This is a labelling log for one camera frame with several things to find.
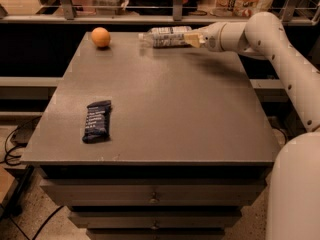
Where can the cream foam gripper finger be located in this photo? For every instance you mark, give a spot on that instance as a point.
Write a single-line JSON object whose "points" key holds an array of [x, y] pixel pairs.
{"points": [[194, 39]]}

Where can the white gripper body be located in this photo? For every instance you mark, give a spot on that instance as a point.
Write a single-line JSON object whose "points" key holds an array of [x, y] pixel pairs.
{"points": [[210, 39]]}

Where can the clear plastic water bottle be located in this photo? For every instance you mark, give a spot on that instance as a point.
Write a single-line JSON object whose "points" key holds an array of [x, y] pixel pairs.
{"points": [[164, 37]]}

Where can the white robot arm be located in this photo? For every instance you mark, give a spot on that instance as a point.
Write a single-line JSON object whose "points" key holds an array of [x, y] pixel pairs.
{"points": [[294, 193]]}

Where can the dark blue rxbar wrapper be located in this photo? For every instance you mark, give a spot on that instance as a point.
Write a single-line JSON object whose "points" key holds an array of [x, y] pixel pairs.
{"points": [[97, 122]]}

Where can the black bag behind railing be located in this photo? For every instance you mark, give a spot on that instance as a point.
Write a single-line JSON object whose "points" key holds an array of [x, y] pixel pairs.
{"points": [[159, 7]]}

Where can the orange fruit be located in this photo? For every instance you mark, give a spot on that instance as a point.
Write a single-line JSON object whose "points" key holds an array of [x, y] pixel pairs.
{"points": [[100, 37]]}

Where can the grey drawer cabinet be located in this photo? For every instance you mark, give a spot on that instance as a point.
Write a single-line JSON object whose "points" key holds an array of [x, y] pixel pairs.
{"points": [[185, 123]]}

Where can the round top drawer knob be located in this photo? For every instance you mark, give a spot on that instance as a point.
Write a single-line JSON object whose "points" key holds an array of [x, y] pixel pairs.
{"points": [[154, 199]]}

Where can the round drawer knob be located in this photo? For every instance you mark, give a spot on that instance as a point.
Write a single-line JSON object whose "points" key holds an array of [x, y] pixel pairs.
{"points": [[154, 199], [155, 225]]}

